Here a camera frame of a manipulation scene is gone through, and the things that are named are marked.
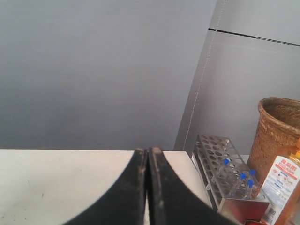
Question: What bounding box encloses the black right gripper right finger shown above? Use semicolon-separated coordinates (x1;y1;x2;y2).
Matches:
148;148;234;225

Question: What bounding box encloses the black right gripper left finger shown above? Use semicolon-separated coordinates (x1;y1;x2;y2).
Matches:
65;149;148;225

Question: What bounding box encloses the black test tube rack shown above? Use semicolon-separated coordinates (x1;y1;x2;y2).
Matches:
192;135;270;224

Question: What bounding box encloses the blue capped test tube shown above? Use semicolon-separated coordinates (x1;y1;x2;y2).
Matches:
247;169;256;182
243;180;254;200
228;172;247;197
217;158;231;178

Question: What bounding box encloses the orange liquid bottle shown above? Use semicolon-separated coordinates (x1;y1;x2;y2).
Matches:
261;141;300;225

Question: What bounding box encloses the woven wicker basket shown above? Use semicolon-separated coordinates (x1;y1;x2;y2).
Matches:
247;97;300;182

